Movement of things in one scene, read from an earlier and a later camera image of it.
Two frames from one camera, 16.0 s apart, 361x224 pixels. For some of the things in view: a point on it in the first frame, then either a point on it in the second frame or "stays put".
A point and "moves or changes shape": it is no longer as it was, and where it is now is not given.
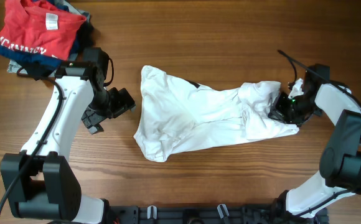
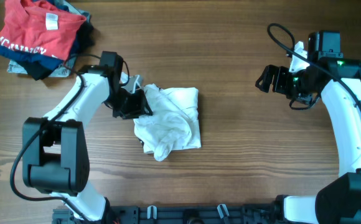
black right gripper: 284,109 → 281,81
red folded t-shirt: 40,27 stays put
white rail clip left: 155,211 stays put
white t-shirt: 177,117 moves or changes shape
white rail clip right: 220,211 stays put
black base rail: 241,214 stays put
